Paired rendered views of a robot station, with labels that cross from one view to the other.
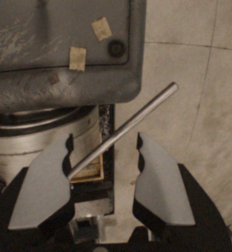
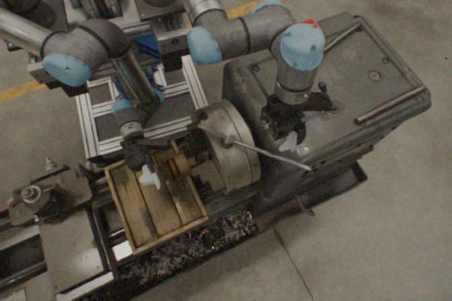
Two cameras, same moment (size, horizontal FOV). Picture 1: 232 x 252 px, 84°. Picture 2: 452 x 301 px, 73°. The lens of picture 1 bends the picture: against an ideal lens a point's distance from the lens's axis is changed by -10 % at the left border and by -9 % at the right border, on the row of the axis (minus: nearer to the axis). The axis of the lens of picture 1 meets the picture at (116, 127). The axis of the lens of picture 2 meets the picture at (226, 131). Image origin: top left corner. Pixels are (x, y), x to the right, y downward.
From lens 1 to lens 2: 0.79 m
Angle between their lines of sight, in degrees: 53
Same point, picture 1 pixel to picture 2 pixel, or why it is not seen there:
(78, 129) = (251, 156)
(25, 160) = (231, 128)
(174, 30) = not seen: outside the picture
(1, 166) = (219, 117)
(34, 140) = (245, 131)
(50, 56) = not seen: hidden behind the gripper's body
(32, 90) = not seen: hidden behind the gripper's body
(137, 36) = (315, 154)
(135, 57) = (307, 157)
